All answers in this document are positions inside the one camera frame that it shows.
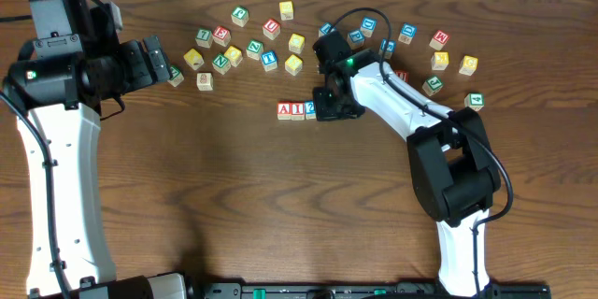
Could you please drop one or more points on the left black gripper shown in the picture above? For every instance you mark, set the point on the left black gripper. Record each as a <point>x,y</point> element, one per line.
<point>140,74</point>

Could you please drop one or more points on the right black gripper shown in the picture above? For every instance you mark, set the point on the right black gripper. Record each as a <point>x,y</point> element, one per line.
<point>324,113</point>

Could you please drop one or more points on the blue 2 block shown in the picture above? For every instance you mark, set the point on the blue 2 block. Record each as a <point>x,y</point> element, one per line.
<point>310,111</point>

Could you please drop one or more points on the red I block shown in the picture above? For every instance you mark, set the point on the red I block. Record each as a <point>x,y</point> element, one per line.
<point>298,111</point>

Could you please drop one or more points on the red A block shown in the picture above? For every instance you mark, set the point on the red A block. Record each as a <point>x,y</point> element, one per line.
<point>284,110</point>

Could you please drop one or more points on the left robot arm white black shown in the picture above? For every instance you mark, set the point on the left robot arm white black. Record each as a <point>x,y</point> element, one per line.
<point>57,98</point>

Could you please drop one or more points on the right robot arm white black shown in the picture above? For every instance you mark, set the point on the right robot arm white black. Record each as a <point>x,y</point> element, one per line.
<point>452,174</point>

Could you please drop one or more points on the green V block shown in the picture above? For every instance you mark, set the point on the green V block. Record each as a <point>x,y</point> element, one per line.
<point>177,76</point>

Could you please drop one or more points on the yellow block lower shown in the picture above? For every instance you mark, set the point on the yellow block lower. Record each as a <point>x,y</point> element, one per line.
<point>293,64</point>

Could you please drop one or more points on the yellow block left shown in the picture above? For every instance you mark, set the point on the yellow block left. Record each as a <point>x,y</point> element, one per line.
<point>193,59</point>

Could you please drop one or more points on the blue P block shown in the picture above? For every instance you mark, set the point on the blue P block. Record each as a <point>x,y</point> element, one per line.
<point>355,39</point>

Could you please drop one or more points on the plain wooden picture block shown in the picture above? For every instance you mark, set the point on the plain wooden picture block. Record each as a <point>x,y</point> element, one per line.
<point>205,82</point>

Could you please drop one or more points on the yellow block middle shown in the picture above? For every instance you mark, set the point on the yellow block middle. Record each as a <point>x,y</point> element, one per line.
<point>296,43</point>

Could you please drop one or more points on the blue L block upper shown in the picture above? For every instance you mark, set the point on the blue L block upper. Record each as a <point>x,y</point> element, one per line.
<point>325,29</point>

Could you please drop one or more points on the red U block lower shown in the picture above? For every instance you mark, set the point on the red U block lower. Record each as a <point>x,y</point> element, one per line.
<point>403,75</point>

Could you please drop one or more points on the red u block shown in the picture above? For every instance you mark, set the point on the red u block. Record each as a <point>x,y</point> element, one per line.
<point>271,29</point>
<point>403,75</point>

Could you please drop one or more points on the blue T block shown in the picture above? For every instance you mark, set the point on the blue T block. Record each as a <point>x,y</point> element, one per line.
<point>269,60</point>

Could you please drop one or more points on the blue 5 block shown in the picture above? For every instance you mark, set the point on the blue 5 block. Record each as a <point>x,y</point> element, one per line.
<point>387,48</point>

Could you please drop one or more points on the green N block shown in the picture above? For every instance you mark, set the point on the green N block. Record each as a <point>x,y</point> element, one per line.
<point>221,63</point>

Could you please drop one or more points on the blue D block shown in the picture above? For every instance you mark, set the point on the blue D block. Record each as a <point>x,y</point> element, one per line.
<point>368,26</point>

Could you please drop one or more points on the red E block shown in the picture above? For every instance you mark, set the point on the red E block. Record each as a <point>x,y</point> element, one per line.
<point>221,36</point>

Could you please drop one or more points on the green Z block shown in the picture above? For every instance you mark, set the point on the green Z block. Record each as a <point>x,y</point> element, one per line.
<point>254,49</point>

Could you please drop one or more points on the red U block upper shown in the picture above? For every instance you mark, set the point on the red U block upper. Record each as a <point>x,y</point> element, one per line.
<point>271,29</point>

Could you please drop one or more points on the yellow block beside N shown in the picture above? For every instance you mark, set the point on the yellow block beside N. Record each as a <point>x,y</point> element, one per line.
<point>234,55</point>

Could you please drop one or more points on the green J block right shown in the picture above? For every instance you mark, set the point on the green J block right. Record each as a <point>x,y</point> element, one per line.
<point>432,85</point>

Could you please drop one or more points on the green j block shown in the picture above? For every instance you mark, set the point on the green j block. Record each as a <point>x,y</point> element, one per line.
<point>240,16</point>
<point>432,85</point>

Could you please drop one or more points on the yellow block top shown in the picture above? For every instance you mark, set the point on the yellow block top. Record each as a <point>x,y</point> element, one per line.
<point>286,10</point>

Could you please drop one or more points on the red M block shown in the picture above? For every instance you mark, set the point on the red M block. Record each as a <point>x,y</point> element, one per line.
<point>439,40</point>

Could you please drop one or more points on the yellow G block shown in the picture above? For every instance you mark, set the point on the yellow G block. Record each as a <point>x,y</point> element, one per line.
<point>468,65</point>

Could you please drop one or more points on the green 4 block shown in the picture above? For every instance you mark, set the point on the green 4 block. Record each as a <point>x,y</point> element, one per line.
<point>475,101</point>

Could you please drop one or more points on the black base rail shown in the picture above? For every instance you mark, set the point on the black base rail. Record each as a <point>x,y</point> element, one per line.
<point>416,290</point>

